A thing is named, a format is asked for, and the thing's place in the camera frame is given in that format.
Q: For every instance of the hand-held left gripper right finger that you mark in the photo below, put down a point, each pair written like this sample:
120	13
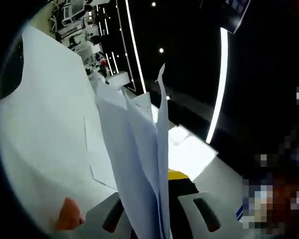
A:
184	211

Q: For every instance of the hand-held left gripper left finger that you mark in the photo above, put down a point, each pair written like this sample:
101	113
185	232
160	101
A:
97	224

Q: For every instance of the white cloth sheet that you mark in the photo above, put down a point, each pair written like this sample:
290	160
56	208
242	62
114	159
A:
139	161

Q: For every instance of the person's left hand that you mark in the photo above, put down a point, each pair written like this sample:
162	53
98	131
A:
69	214

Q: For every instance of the whiteboard on stand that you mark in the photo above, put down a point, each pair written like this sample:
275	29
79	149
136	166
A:
143	99

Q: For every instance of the long ceiling light strip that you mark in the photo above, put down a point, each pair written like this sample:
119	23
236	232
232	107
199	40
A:
223	74

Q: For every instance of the hanging dark display screen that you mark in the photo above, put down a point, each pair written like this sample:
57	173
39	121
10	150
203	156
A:
236	12

